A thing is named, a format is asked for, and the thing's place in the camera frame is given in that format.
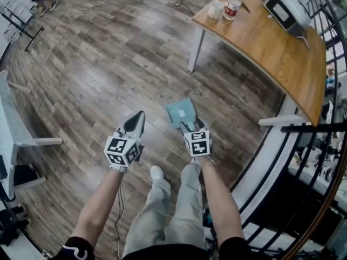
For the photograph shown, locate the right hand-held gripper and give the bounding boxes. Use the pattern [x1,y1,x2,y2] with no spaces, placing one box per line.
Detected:
[179,117,215,164]

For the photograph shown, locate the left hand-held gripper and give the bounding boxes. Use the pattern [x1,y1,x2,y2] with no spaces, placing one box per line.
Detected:
[104,110,146,173]

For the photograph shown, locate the teal packet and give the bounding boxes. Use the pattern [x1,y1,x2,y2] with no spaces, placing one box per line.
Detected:
[164,98,203,132]

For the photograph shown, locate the person's right forearm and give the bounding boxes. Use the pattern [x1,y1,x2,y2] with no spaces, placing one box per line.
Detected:
[200,157,247,241]

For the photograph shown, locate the person's left forearm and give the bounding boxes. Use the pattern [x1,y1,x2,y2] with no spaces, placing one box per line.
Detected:
[70,168,123,245]

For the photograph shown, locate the person's left white shoe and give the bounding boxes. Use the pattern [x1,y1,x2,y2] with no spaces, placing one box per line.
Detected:
[150,165,165,183]

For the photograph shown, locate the person's grey trousers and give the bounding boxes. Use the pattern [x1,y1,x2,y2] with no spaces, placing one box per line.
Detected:
[121,162,208,258]

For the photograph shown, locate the teal bag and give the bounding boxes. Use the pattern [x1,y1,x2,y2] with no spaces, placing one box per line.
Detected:
[202,209,215,229]

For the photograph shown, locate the wooden table white legs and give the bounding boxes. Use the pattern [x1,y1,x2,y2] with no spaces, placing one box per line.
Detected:
[188,0,327,127]

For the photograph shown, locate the black railing wooden handrail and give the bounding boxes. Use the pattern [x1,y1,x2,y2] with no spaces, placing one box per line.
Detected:
[230,0,347,260]

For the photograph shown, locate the yellow cap plastic bottle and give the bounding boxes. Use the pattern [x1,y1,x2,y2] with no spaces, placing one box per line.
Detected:
[207,0,226,20]

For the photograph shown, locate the red label plastic bottle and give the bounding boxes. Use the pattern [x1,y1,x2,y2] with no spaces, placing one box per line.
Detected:
[223,0,245,21]

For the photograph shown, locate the glass board black stand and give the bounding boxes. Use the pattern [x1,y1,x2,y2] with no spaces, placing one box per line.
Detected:
[0,3,44,53]

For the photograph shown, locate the person's black shirt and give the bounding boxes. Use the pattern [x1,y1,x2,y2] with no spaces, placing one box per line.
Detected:
[53,236,254,260]

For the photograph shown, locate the small black box device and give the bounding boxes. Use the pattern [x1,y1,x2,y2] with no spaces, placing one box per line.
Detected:
[0,155,8,180]

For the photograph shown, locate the white rounded appliance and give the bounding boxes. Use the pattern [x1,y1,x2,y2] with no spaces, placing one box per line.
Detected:
[263,0,312,37]

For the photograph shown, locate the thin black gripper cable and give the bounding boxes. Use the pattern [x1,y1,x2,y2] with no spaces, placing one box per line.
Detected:
[114,172,126,260]

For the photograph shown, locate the long white floor cable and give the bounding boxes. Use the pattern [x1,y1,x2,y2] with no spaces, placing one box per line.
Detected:
[20,0,158,119]

